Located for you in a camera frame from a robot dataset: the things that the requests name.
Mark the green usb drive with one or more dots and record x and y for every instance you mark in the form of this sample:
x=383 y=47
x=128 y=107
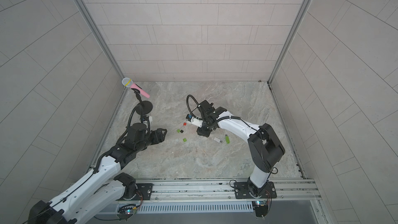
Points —
x=227 y=139

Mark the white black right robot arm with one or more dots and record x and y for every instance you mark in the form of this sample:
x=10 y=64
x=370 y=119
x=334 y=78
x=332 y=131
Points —
x=265 y=147

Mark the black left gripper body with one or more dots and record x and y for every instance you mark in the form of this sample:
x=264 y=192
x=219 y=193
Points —
x=158 y=135

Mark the pink toy microphone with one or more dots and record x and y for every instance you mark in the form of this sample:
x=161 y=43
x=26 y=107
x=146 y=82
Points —
x=127 y=82

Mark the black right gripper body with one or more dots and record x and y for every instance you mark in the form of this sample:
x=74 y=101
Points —
x=204 y=129

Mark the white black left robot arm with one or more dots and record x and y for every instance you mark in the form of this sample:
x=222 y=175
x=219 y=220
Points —
x=87 y=186

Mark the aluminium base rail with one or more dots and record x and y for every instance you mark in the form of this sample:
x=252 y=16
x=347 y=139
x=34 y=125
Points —
x=163 y=196

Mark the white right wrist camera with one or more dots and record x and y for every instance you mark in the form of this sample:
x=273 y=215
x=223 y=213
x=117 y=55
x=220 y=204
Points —
x=194 y=120

